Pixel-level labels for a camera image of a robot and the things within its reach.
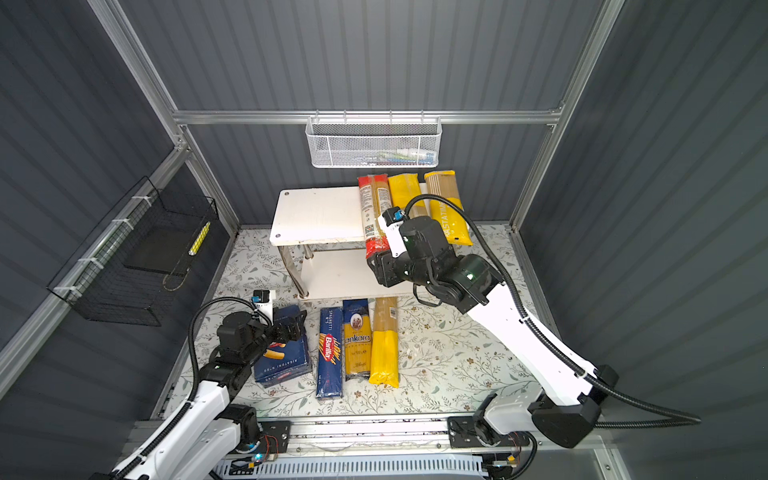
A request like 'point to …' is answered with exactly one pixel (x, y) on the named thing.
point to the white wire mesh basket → (373, 142)
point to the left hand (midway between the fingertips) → (291, 311)
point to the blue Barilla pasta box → (283, 360)
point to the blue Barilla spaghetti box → (329, 372)
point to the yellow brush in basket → (200, 238)
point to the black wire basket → (149, 237)
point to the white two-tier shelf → (321, 235)
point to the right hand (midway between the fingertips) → (379, 260)
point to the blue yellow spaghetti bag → (357, 338)
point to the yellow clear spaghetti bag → (385, 342)
